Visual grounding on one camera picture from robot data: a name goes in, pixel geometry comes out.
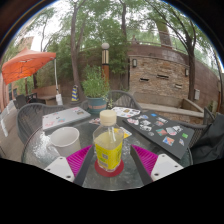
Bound brown-trunked tree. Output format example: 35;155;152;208
59;0;134;101

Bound yellow card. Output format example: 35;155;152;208
113;126;133;139

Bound black backpack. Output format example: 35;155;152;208
189;113;224;165

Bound wooden bench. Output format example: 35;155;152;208
31;84;63;106

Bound grey wicker chair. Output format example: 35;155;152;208
16;102;68;146
176;106;216;141
79;89;143;111

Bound white sticker sheet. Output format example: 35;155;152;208
111;106;142;119

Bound globe-topped lamp post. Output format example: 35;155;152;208
100;42;111;83

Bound blue yellow striped cone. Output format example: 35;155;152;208
70;84;80;103

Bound white ceramic mug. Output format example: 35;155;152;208
47;126;82;158

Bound green potted plant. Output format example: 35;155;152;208
81;64;110;116

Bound silver laptop with stickers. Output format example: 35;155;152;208
41;106;92;132

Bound dark-trunked tree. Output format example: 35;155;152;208
146;0;218;102

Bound flat round red coaster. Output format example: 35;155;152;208
94;158;125;178

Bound dark wicker chair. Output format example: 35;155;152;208
14;93;38;109

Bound orange canopy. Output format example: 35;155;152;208
1;47;57;86

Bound black laptop with stickers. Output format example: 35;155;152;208
122;112;196;160

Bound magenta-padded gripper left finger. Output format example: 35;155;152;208
44;144;96;187

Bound yellow-labelled clear drink bottle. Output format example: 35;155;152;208
92;109;125;173

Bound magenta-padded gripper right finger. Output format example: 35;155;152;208
129;143;185;186

